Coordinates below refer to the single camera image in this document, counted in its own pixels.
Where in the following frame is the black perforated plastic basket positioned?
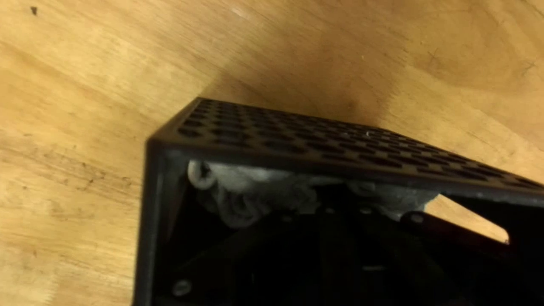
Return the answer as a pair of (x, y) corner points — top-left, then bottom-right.
(131, 97), (544, 306)

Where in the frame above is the white terry towel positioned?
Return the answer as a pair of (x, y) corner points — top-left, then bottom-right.
(185, 160), (442, 230)

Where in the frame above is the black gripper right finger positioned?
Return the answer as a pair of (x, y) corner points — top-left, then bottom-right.
(345, 204), (544, 306)

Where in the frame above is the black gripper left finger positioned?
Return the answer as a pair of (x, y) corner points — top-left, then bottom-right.
(168, 206), (353, 306)

